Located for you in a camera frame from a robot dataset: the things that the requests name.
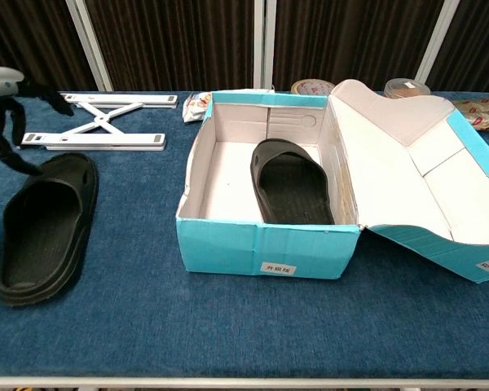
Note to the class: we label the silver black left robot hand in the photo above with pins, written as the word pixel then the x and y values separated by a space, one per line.
pixel 4 81

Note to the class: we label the black rubber slipper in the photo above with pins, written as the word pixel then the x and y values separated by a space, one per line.
pixel 293 195
pixel 40 252

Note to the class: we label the light blue shoe box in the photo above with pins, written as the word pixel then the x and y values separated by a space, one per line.
pixel 228 248

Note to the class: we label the dark ribbed partition panel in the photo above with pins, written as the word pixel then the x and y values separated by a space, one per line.
pixel 481 40
pixel 24 40
pixel 179 40
pixel 350 40

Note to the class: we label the white folding laptop stand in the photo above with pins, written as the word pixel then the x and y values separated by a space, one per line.
pixel 102 119

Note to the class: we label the white snack bag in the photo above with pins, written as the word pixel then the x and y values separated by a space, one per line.
pixel 193 108

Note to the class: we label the brown packing tape roll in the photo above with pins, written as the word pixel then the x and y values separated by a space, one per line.
pixel 309 87

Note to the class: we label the blue table cloth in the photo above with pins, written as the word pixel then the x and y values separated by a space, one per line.
pixel 244 326

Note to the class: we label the round clear plastic container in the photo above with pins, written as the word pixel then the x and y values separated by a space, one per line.
pixel 403 87

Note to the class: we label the gold red snack package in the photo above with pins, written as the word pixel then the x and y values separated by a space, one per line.
pixel 485 114

